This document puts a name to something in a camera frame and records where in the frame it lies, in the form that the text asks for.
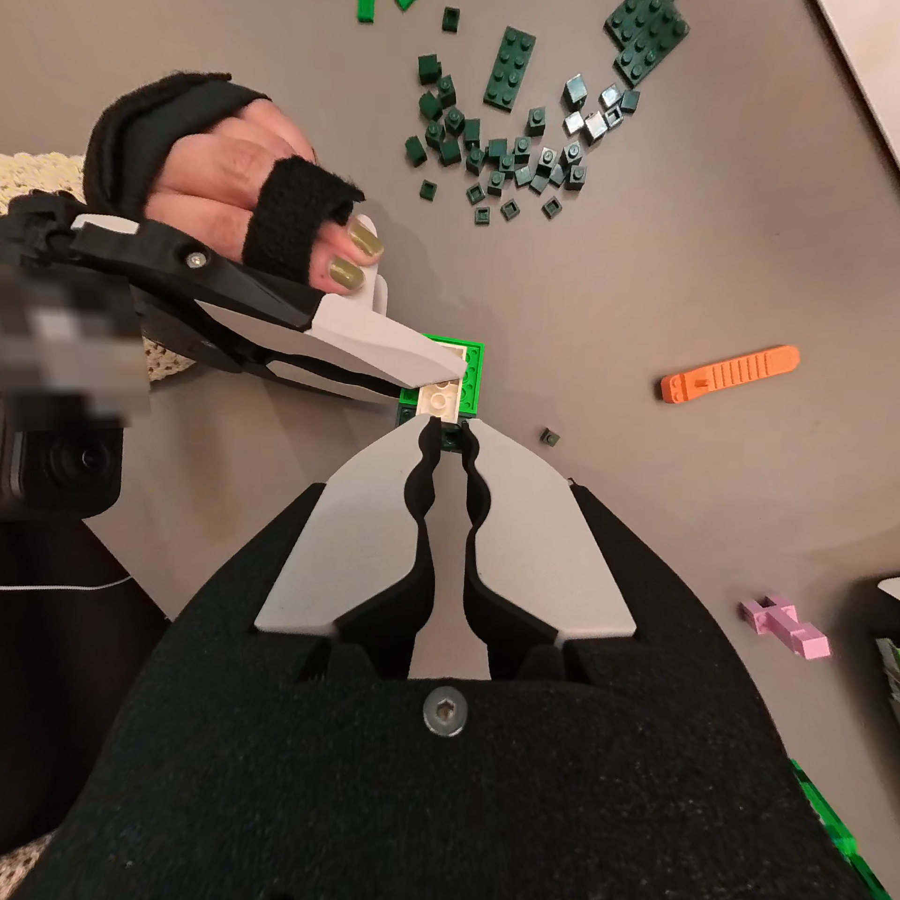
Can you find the thin white cord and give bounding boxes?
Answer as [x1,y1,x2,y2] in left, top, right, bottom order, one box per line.
[0,575,133,593]

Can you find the dark green square lego plate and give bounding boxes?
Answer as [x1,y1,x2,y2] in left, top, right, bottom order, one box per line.
[605,0,691,89]

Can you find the orange brick separator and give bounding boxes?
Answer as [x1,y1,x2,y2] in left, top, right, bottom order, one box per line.
[661,345,801,405]

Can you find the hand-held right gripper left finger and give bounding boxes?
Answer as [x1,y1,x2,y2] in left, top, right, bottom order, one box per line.
[253,415,440,641]

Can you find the green lego creeper model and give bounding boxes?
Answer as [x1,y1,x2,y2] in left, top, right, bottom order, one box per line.
[791,758,890,900]

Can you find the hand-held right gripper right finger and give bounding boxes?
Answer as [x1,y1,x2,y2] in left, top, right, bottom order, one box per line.
[460,420,637,644]

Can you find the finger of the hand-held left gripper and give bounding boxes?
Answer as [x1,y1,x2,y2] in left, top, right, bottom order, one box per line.
[299,292,470,388]
[263,356,417,405]

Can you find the pile of dark green bricks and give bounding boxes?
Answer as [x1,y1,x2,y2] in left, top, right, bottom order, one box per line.
[404,52,642,227]

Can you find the person's left forearm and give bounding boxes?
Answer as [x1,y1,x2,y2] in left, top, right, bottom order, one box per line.
[0,151,199,385]

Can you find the pink lego pig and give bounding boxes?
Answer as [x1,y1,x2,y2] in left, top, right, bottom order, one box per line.
[738,594,832,662]

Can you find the green white lego assembly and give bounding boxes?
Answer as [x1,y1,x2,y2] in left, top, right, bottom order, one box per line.
[395,337,488,451]

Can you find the person's left hand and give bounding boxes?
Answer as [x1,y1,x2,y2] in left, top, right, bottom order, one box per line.
[144,100,386,296]

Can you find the white flat pad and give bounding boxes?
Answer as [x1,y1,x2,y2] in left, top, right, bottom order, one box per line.
[816,0,900,170]

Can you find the person's dark top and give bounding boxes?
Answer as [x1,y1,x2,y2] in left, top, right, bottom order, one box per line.
[0,519,173,855]

